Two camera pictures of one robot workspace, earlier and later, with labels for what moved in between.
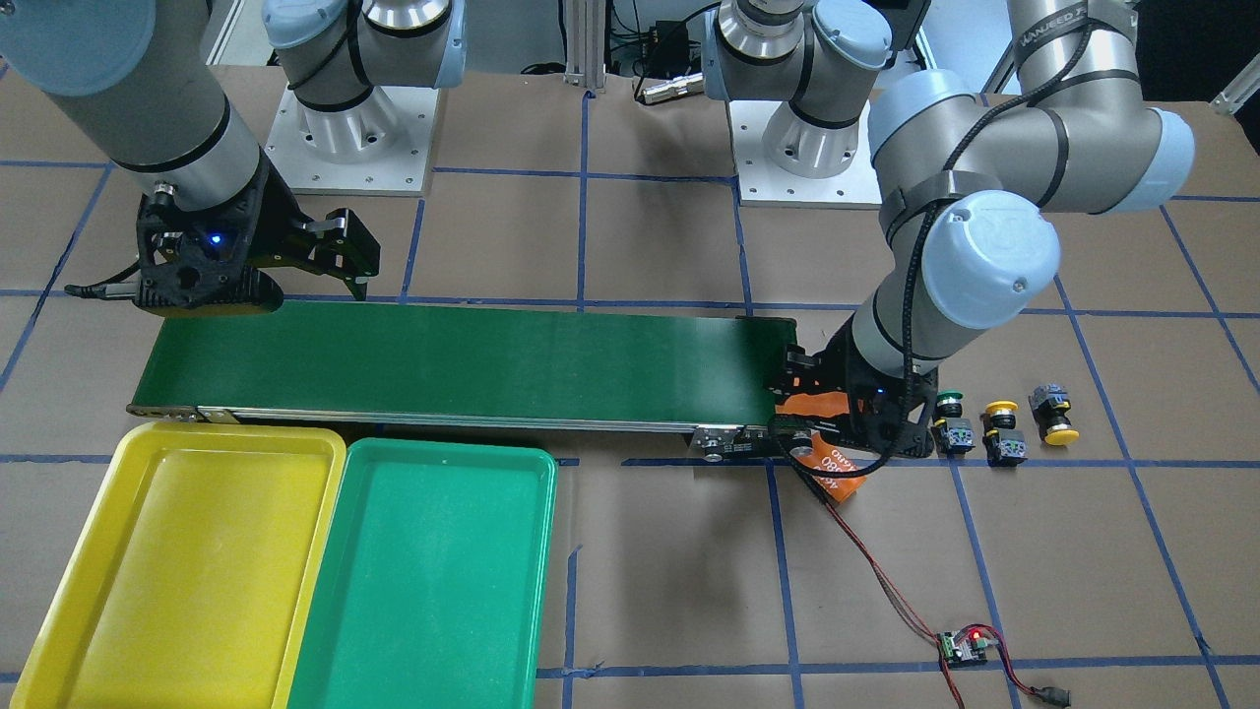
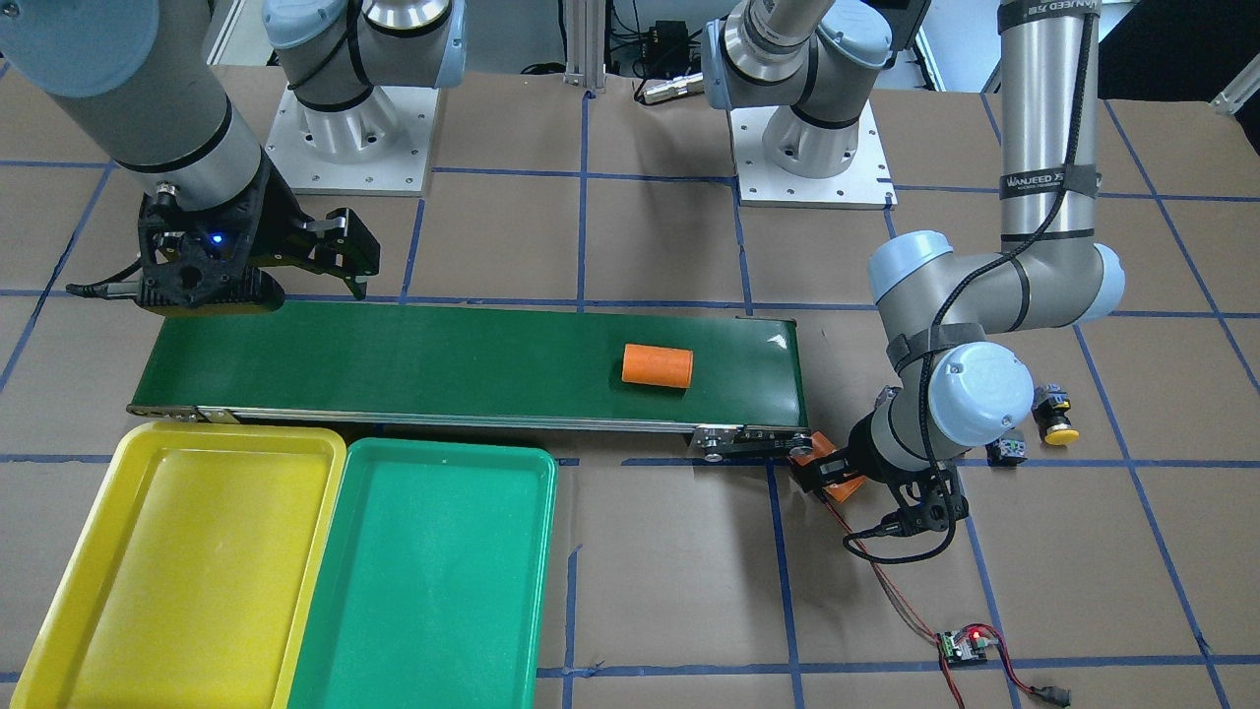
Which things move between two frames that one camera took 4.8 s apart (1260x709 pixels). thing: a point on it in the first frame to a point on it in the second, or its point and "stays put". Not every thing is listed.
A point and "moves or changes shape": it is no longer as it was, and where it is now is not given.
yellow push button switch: (1049, 406) stays put
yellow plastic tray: (195, 588) stays put
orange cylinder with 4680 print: (821, 454) moves or changes shape
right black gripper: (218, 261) stays put
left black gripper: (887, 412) to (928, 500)
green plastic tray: (432, 588) stays put
